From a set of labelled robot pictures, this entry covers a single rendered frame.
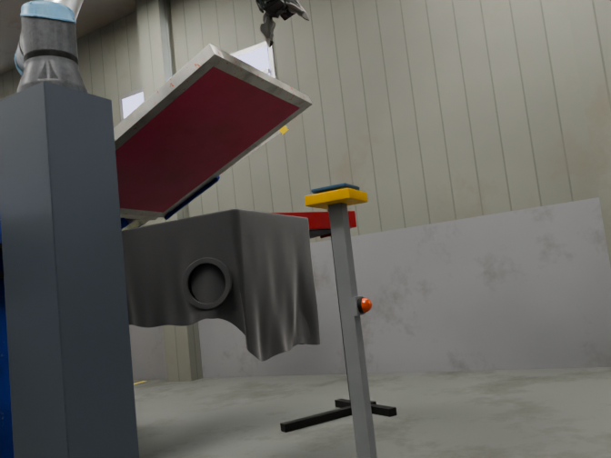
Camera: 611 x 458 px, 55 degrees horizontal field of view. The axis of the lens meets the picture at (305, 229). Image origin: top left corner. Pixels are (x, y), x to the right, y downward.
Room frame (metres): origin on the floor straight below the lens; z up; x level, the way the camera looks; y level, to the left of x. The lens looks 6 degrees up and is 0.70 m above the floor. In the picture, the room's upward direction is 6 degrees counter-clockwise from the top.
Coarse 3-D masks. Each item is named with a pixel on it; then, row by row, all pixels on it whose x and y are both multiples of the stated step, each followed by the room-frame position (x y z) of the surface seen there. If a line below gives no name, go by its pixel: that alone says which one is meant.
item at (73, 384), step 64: (0, 128) 1.26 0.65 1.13; (64, 128) 1.21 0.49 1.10; (0, 192) 1.27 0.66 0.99; (64, 192) 1.21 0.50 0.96; (64, 256) 1.20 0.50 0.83; (64, 320) 1.19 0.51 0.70; (64, 384) 1.18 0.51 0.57; (128, 384) 1.32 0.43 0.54; (64, 448) 1.18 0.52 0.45; (128, 448) 1.31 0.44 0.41
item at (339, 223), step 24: (336, 192) 1.49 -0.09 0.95; (360, 192) 1.54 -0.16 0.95; (336, 216) 1.54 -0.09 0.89; (336, 240) 1.54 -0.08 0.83; (336, 264) 1.55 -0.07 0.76; (360, 336) 1.55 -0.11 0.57; (360, 360) 1.54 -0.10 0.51; (360, 384) 1.54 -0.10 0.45; (360, 408) 1.54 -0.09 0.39; (360, 432) 1.54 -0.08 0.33; (360, 456) 1.55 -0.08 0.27
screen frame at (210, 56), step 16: (208, 48) 1.52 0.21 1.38; (192, 64) 1.55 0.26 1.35; (208, 64) 1.54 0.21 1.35; (224, 64) 1.57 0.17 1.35; (240, 64) 1.63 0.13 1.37; (176, 80) 1.57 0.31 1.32; (192, 80) 1.58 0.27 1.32; (256, 80) 1.72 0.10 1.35; (272, 80) 1.79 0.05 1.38; (160, 96) 1.60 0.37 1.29; (176, 96) 1.62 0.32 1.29; (288, 96) 1.90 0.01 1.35; (304, 96) 1.99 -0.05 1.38; (144, 112) 1.63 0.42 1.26; (128, 128) 1.66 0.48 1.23; (256, 144) 2.13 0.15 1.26; (192, 192) 2.26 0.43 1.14
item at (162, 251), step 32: (160, 224) 1.71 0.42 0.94; (192, 224) 1.65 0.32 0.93; (224, 224) 1.60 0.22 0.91; (128, 256) 1.77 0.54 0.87; (160, 256) 1.71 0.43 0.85; (192, 256) 1.66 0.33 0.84; (224, 256) 1.61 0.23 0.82; (128, 288) 1.78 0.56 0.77; (160, 288) 1.73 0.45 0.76; (192, 288) 1.68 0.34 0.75; (224, 288) 1.64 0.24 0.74; (128, 320) 1.81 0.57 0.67; (160, 320) 1.75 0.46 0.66; (192, 320) 1.69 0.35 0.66
